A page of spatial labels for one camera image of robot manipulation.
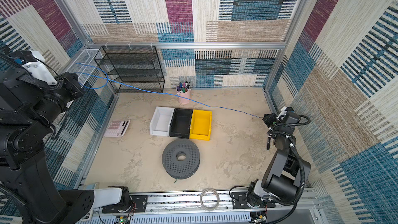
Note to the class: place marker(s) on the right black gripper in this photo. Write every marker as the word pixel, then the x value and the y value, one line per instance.
pixel 268 120

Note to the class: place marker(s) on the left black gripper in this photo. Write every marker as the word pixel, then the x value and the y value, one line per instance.
pixel 70 86

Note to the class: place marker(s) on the grey filament spool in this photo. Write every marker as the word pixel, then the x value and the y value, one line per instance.
pixel 181 159

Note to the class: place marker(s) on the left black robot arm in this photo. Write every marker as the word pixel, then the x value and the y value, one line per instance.
pixel 32 98

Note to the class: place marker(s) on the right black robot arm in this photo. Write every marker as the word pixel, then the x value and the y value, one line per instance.
pixel 284 180

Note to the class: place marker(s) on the black marker pen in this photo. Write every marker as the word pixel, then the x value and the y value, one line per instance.
pixel 268 143

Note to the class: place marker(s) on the black mesh shelf rack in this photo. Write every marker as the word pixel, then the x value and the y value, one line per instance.
pixel 132 68

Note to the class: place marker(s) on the yellow plastic bin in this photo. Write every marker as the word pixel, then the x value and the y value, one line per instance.
pixel 200 128

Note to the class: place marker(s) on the black plastic bin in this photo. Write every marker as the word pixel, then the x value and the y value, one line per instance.
pixel 180 123

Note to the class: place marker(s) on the pink pen cup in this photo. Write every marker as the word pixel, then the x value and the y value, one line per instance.
pixel 184 93

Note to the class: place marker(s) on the clear tubing coil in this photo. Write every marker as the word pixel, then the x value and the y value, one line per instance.
pixel 209 199

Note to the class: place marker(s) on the white plastic bin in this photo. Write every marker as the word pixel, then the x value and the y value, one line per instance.
pixel 161 121

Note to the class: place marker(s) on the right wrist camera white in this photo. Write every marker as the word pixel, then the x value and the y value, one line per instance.
pixel 283 112

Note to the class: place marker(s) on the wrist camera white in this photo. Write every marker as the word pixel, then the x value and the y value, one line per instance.
pixel 34 63
pixel 283 112

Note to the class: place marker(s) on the white wire mesh basket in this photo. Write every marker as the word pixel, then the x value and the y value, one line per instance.
pixel 87 72

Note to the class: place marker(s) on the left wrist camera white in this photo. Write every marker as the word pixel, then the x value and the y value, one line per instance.
pixel 34 63

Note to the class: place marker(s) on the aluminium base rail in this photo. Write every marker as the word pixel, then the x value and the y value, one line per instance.
pixel 183 207

